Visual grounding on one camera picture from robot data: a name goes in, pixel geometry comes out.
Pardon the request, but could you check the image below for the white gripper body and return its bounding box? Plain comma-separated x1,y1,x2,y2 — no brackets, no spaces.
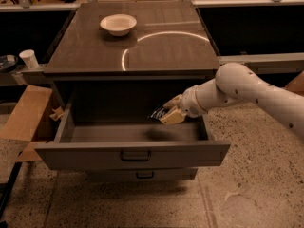
179,85,206,118

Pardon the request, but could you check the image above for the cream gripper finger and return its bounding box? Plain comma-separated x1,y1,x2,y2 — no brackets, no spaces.
163,94,181,109
160,106,186,125

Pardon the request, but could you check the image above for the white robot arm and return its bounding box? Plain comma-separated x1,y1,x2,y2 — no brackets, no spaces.
160,63,304,138

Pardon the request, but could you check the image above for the grey drawer cabinet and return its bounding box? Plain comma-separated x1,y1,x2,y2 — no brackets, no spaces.
44,1,219,102

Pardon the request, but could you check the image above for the grey lower drawer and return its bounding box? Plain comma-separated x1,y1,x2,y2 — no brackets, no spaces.
86,168,198,182

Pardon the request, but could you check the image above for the open grey top drawer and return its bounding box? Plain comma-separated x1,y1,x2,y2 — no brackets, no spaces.
36,83,230,171

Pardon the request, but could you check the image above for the white bowl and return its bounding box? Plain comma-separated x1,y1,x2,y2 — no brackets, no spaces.
100,14,137,37

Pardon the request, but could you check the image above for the white paper cup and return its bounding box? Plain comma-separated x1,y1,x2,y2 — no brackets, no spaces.
19,49,39,69

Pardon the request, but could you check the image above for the cardboard box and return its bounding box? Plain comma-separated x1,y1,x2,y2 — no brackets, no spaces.
0,85,64,162

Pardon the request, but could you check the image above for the dark round dish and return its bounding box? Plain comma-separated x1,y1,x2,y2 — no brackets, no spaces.
0,55,18,73

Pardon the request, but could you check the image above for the black top drawer handle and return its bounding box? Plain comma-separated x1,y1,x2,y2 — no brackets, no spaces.
120,151,151,162

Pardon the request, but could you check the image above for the black drawer handle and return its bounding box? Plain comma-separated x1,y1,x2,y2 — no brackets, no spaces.
136,171,154,180
120,151,151,162

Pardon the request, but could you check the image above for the black lower drawer handle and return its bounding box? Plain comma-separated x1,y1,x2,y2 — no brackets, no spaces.
136,171,154,180

